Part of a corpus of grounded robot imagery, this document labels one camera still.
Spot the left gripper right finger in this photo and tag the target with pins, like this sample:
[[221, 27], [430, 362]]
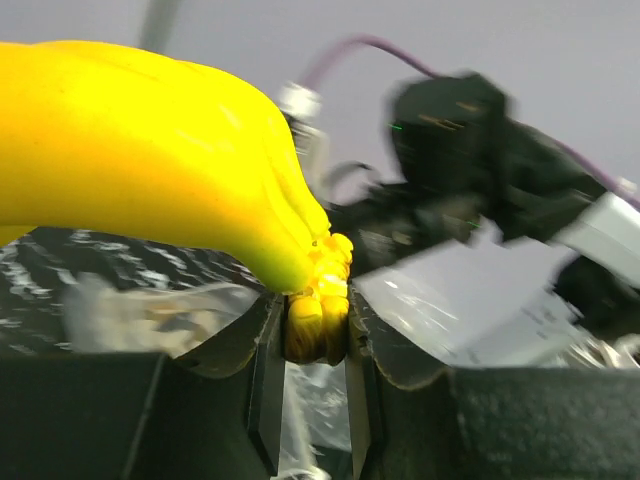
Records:
[[413, 417]]

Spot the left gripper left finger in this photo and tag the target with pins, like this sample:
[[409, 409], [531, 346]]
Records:
[[213, 413]]

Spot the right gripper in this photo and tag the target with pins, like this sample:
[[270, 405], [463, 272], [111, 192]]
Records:
[[447, 134]]

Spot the white dotted zip bag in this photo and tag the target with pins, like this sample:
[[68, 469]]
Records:
[[131, 296]]

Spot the yellow banana bunch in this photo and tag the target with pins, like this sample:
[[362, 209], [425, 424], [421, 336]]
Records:
[[124, 141]]

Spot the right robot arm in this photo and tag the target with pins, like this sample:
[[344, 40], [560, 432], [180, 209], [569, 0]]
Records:
[[548, 195]]

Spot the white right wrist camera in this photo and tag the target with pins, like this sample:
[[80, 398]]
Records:
[[301, 106]]

